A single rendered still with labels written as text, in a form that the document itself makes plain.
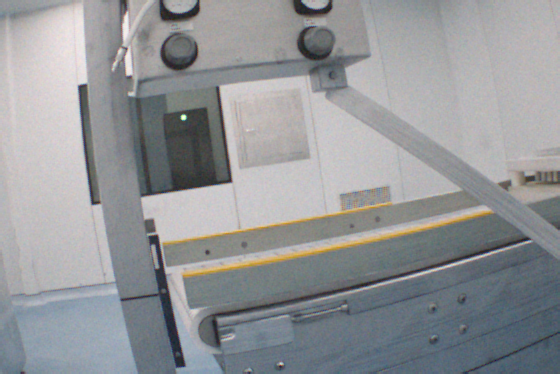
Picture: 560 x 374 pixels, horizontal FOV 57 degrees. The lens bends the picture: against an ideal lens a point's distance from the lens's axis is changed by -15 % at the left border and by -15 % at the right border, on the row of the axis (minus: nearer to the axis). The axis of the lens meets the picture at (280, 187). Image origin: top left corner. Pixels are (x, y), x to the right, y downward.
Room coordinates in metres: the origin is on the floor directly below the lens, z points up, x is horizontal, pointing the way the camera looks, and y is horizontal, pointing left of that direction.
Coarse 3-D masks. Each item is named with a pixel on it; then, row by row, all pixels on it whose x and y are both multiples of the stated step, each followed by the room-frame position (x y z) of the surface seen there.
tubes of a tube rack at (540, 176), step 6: (540, 150) 0.88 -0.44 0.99; (546, 150) 0.87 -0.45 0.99; (552, 150) 0.84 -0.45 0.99; (558, 150) 0.83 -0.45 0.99; (534, 156) 0.90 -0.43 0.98; (540, 156) 0.88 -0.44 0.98; (540, 174) 0.89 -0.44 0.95; (546, 174) 0.88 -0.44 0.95; (552, 174) 0.85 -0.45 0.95; (558, 174) 0.84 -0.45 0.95; (540, 180) 0.89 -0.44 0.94; (546, 180) 0.88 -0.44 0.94; (552, 180) 0.86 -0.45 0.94; (558, 180) 0.84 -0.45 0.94
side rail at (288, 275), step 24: (480, 216) 0.61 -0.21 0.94; (552, 216) 0.64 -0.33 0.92; (384, 240) 0.58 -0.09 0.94; (408, 240) 0.58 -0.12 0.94; (432, 240) 0.59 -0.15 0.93; (456, 240) 0.60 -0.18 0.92; (480, 240) 0.61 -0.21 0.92; (264, 264) 0.55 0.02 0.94; (288, 264) 0.55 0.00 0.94; (312, 264) 0.56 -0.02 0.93; (336, 264) 0.56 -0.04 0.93; (360, 264) 0.57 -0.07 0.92; (384, 264) 0.58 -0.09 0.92; (192, 288) 0.53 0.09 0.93; (216, 288) 0.53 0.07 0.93; (240, 288) 0.54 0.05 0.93; (264, 288) 0.54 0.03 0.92; (288, 288) 0.55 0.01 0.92
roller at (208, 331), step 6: (204, 318) 0.55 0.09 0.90; (210, 318) 0.54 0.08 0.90; (204, 324) 0.54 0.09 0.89; (210, 324) 0.54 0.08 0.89; (198, 330) 0.54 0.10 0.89; (204, 330) 0.54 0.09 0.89; (210, 330) 0.54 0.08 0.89; (216, 330) 0.54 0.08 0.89; (204, 336) 0.54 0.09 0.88; (210, 336) 0.54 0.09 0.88; (216, 336) 0.54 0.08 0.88; (210, 342) 0.54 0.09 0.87; (216, 342) 0.54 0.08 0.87
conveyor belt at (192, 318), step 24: (456, 216) 0.88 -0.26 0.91; (336, 240) 0.84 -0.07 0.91; (504, 240) 0.64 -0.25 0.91; (216, 264) 0.79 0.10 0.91; (408, 264) 0.60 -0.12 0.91; (432, 264) 0.61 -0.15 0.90; (312, 288) 0.57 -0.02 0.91; (336, 288) 0.58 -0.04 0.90; (192, 312) 0.56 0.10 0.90; (216, 312) 0.55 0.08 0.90; (192, 336) 0.54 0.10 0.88
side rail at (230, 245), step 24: (456, 192) 0.91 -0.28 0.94; (336, 216) 0.85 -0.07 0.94; (360, 216) 0.86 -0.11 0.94; (384, 216) 0.87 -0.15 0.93; (408, 216) 0.88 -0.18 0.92; (432, 216) 0.89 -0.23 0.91; (216, 240) 0.81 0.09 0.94; (240, 240) 0.82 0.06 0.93; (264, 240) 0.82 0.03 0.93; (288, 240) 0.83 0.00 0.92; (312, 240) 0.84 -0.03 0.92; (168, 264) 0.79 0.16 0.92
